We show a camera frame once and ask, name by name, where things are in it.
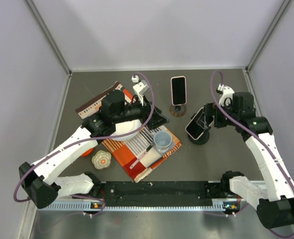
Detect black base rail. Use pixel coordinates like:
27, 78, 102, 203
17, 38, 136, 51
98, 181, 226, 207

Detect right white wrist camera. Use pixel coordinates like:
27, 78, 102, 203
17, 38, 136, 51
216, 84, 235, 107

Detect orange bowl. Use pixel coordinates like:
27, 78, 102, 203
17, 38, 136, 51
81, 148, 94, 157

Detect orange patterned cloth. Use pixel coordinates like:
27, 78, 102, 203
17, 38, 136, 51
75, 82, 182, 183

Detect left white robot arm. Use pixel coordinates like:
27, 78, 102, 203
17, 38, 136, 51
19, 90, 169, 209

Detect grey phone stand wooden base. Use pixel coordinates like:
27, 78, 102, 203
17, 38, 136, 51
169, 105, 186, 117

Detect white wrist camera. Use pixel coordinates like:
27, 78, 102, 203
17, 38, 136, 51
132, 75, 149, 106
216, 84, 235, 107

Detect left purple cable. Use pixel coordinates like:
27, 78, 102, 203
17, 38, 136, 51
13, 72, 154, 202

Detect purple cable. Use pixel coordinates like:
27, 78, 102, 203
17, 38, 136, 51
13, 72, 154, 202
210, 71, 294, 237

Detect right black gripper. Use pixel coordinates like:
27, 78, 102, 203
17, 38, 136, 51
197, 100, 240, 128

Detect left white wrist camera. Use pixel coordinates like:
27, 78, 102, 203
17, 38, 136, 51
132, 75, 149, 106

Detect pink case smartphone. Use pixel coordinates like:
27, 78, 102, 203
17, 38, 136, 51
170, 76, 187, 106

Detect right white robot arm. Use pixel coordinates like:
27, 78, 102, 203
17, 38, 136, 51
193, 92, 294, 229

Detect black round base clamp stand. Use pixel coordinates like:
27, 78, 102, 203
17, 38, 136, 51
187, 131, 210, 145

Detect light blue mug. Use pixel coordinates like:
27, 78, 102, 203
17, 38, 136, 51
152, 131, 172, 153

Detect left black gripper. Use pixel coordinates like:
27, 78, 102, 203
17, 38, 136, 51
113, 94, 169, 130

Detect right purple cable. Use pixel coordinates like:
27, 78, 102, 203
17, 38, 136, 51
210, 71, 294, 237

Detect crocheted pastel coaster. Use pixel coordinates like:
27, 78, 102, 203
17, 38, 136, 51
91, 150, 112, 170

